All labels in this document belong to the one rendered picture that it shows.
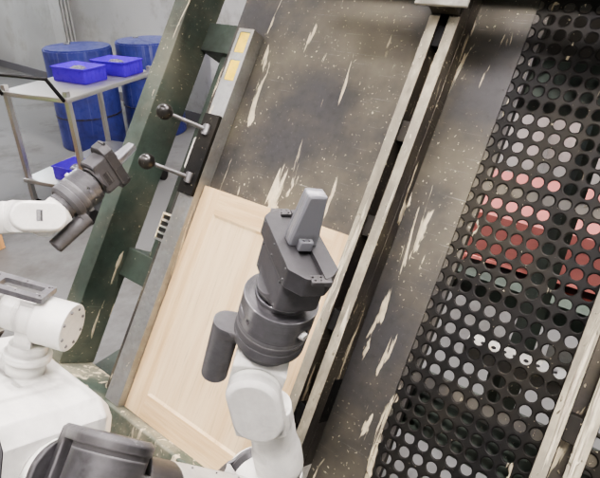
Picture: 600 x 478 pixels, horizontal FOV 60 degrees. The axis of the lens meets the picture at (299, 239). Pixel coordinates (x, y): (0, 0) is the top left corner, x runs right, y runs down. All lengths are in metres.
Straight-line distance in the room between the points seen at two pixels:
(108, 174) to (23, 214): 0.21
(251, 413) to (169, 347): 0.65
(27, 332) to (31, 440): 0.14
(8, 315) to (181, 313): 0.55
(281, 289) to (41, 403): 0.37
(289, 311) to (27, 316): 0.37
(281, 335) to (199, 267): 0.69
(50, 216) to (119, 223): 0.30
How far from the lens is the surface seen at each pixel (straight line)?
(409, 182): 1.00
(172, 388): 1.28
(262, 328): 0.58
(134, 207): 1.47
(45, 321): 0.76
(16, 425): 0.73
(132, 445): 0.66
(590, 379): 0.90
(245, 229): 1.18
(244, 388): 0.63
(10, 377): 0.82
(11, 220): 1.19
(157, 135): 1.47
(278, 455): 0.77
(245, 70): 1.31
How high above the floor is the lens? 1.85
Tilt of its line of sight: 29 degrees down
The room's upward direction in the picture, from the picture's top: straight up
